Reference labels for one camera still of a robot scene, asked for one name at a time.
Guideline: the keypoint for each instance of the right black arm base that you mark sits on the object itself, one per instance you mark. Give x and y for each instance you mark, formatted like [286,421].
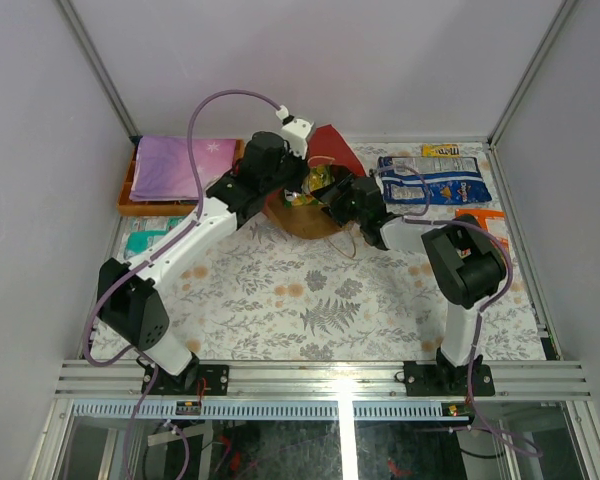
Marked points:
[441,379]

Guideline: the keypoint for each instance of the green yellow snack packet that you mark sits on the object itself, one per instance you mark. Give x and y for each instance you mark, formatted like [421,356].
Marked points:
[318,178]

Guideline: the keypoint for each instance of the purple Frozen fabric cloth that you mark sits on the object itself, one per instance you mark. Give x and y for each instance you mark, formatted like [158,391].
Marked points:
[163,171]

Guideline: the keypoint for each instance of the teal red snack packet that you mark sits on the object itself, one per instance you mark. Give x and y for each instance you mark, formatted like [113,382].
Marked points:
[143,232]

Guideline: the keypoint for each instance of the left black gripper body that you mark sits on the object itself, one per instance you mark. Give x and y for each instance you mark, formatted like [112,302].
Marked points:
[290,170]

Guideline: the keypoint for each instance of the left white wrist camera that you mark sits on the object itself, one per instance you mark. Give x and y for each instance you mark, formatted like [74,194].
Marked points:
[295,131]

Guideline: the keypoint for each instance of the red brown paper bag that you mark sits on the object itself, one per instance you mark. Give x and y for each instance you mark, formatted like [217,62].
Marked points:
[326,147]

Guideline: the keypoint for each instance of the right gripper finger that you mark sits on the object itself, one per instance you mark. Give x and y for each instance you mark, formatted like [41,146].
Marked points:
[340,212]
[342,177]

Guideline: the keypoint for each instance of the blue Doritos chip bag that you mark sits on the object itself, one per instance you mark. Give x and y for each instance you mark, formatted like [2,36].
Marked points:
[433,180]

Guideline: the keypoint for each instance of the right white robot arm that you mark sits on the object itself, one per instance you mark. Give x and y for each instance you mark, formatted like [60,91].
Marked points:
[472,268]

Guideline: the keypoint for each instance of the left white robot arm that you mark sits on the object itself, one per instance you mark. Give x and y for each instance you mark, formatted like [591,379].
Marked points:
[129,294]

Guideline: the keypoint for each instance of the floral patterned table mat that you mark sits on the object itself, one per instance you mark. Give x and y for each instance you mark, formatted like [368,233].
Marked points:
[265,294]

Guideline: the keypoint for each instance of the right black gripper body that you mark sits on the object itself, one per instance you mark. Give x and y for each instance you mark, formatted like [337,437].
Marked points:
[344,207]

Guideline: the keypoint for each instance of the orange snack packet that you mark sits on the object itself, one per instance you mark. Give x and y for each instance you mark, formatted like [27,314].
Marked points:
[493,221]

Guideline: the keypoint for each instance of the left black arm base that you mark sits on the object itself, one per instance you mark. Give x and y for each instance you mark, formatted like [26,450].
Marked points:
[197,379]

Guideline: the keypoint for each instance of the aluminium front rail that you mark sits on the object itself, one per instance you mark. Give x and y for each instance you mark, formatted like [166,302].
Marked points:
[307,380]

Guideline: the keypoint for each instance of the yellow M&M candy packet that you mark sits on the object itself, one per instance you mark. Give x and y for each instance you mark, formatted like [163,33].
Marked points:
[440,150]

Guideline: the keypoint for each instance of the orange plastic tray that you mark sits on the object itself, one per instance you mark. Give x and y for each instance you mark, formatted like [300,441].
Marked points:
[127,207]

